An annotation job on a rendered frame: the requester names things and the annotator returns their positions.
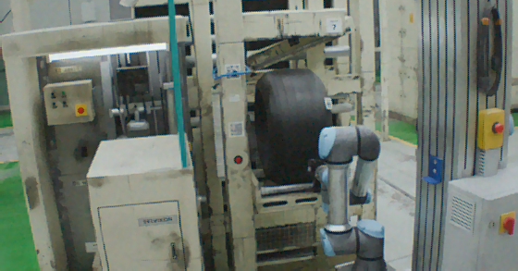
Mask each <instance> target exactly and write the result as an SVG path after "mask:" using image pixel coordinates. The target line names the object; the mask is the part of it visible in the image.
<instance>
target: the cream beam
mask: <svg viewBox="0 0 518 271"><path fill-rule="evenodd" d="M327 18H341V29H342V31H338V32H327ZM242 19H243V41H244V42H250V41H264V40H277V39H290V38H303V37H330V36H343V35H345V13H344V10H319V11H316V10H304V11H290V12H274V13H259V14H244V15H242Z"/></svg>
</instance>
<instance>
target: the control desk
mask: <svg viewBox="0 0 518 271"><path fill-rule="evenodd" d="M184 139H185V148H186V159H187V167H186V168H182V167H181V161H180V153H179V141H178V134H177V135H176V136H175V135H167V136H158V137H149V138H142V137H140V138H130V139H122V140H112V141H103V142H101V143H100V147H99V149H98V150H97V152H96V155H95V157H94V159H93V162H92V164H91V167H90V169H89V173H88V175H87V176H86V182H87V189H88V195H89V201H90V207H91V213H92V219H93V225H94V232H95V238H96V243H97V250H98V254H99V257H100V262H101V267H102V271H204V263H203V257H202V247H201V238H200V231H199V228H198V217H197V207H196V197H195V187H194V175H193V167H192V162H191V154H190V149H189V145H188V141H187V136H186V134H185V133H184Z"/></svg>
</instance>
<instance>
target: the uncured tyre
mask: <svg viewBox="0 0 518 271"><path fill-rule="evenodd" d="M324 97H325V98H328V95H327V90H326V87H325V85H324V83H323V81H322V80H321V79H320V78H319V77H318V76H317V75H315V74H314V73H313V72H312V71H311V70H310V69H306V68H295V69H284V68H283V69H272V70H269V71H267V72H265V73H264V74H263V75H262V76H261V78H260V79H259V80H258V81H257V82H256V86H255V92H254V125H255V135H256V141H257V147H258V152H259V155H260V160H261V164H262V167H263V170H264V172H265V175H266V176H267V177H268V178H269V179H270V180H272V181H273V182H276V183H279V184H281V183H290V182H298V181H306V180H314V177H309V176H307V174H306V172H307V170H308V168H309V159H310V160H311V159H315V160H320V159H321V160H322V158H320V157H319V153H318V143H319V136H320V133H321V131H322V130H323V129H325V128H332V127H333V119H332V112H331V109H329V108H326V104H325V99H324ZM300 161H303V162H300ZM292 162H298V163H292Z"/></svg>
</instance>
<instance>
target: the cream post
mask: <svg viewBox="0 0 518 271"><path fill-rule="evenodd" d="M213 7H214V19H215V31H216V39H215V42H216V66H217V76H219V75H221V74H225V73H226V72H225V66H227V65H240V71H245V65H244V49H243V19H242V5H241V0H213ZM218 80H219V81H220V87H219V85H218V90H220V91H221V94H219V103H220V115H221V128H222V133H224V137H222V141H223V155H224V167H225V172H226V175H227V179H226V192H227V205H228V228H229V240H230V251H231V264H232V271H257V264H256V244H255V229H254V214H253V194H252V171H251V155H250V143H249V125H248V110H247V94H246V79H245V73H242V74H240V79H237V80H226V76H224V77H221V78H219V79H218ZM231 95H238V96H239V101H236V102H230V101H229V97H230V96H231ZM241 121H243V133H244V136H241V137H232V138H230V137H229V124H228V123H231V122H241ZM236 157H240V159H241V161H240V162H239V163H236V161H235V158H236Z"/></svg>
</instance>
